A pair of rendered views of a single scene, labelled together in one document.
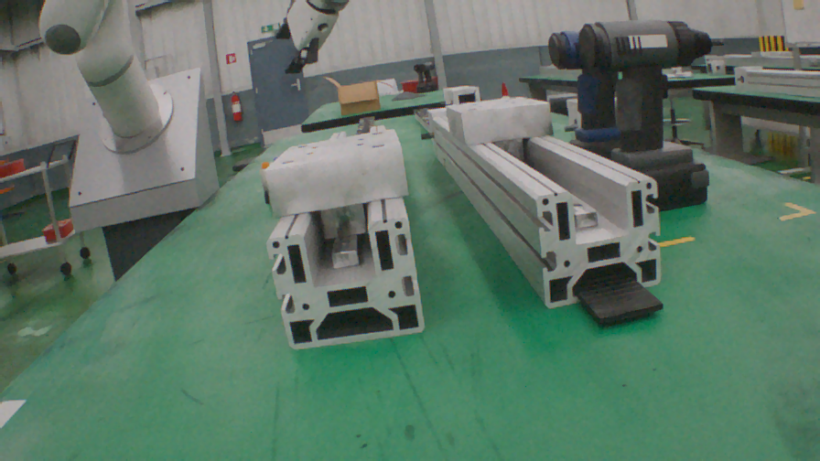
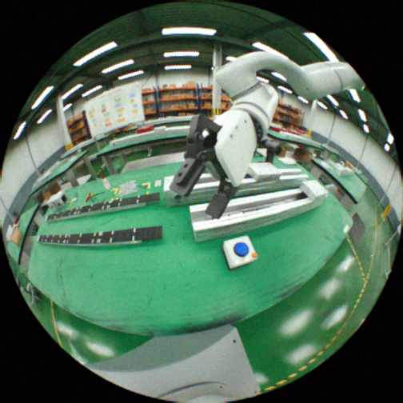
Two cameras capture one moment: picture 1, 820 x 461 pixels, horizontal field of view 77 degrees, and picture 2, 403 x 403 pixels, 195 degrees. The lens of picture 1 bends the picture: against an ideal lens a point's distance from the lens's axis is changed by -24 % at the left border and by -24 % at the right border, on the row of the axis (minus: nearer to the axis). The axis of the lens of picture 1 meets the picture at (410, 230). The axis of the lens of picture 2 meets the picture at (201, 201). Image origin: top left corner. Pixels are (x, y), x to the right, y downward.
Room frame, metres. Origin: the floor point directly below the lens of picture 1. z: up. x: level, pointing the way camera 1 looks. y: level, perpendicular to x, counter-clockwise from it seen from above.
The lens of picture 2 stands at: (1.25, 0.29, 1.16)
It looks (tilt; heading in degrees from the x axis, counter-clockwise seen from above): 45 degrees down; 259
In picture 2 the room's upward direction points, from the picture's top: straight up
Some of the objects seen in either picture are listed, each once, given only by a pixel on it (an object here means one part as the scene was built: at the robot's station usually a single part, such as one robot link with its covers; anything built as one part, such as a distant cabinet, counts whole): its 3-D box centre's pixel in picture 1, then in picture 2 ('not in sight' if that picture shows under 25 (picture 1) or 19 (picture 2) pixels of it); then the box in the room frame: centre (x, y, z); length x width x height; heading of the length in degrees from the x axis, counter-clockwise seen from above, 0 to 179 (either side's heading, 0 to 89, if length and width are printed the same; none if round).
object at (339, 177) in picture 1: (342, 182); (313, 191); (0.59, 0.05, 0.87); 0.16 x 0.11 x 0.07; 1
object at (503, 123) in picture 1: (497, 128); (262, 173); (0.84, -0.13, 0.87); 0.16 x 0.11 x 0.07; 1
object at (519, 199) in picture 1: (502, 165); (260, 181); (0.84, -0.13, 0.82); 0.80 x 0.10 x 0.09; 1
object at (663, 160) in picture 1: (668, 110); (265, 155); (0.69, -0.32, 0.89); 0.20 x 0.08 x 0.22; 93
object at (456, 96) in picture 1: (460, 101); (60, 201); (2.22, -0.24, 0.83); 0.11 x 0.10 x 0.10; 95
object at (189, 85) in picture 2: not in sight; (178, 101); (1.05, -9.76, 1.59); 2.83 x 0.98 x 3.17; 2
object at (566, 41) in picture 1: (620, 98); not in sight; (0.93, -0.34, 0.89); 0.20 x 0.08 x 0.22; 93
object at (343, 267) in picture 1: (357, 187); (281, 205); (0.84, 0.06, 0.82); 0.80 x 0.10 x 0.09; 1
